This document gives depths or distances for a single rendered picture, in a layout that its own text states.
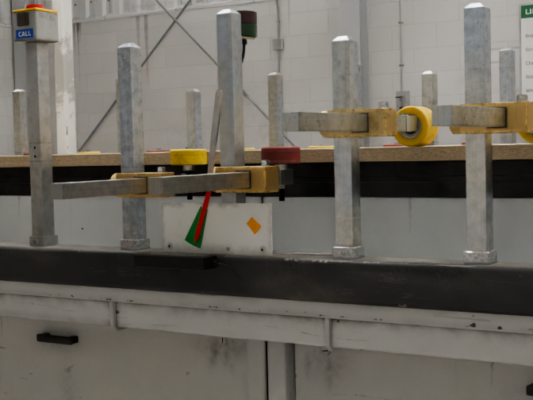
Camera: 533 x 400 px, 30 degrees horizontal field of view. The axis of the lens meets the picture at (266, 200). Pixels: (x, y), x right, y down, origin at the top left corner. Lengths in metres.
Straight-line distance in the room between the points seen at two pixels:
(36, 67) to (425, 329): 1.03
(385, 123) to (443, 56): 7.69
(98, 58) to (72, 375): 9.20
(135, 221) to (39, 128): 0.33
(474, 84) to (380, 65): 7.99
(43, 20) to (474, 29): 0.98
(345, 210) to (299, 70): 8.31
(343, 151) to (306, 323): 0.34
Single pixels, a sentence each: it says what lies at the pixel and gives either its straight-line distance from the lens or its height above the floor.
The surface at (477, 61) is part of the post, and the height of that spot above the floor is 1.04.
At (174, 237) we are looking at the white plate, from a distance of 2.01.
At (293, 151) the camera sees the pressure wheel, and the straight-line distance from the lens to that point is 2.00.
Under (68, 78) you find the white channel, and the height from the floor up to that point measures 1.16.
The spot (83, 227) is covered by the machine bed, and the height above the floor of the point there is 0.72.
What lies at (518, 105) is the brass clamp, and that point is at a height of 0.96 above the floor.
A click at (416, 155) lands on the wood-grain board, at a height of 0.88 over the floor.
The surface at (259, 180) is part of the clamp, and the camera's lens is 1.89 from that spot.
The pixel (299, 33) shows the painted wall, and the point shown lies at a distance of 10.13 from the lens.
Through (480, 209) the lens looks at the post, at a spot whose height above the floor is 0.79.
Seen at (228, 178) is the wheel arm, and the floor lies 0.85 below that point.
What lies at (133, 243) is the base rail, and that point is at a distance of 2.08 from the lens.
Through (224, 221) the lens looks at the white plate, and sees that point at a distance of 1.94.
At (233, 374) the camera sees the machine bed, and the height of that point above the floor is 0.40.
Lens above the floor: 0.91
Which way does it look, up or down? 3 degrees down
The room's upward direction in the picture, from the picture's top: 1 degrees counter-clockwise
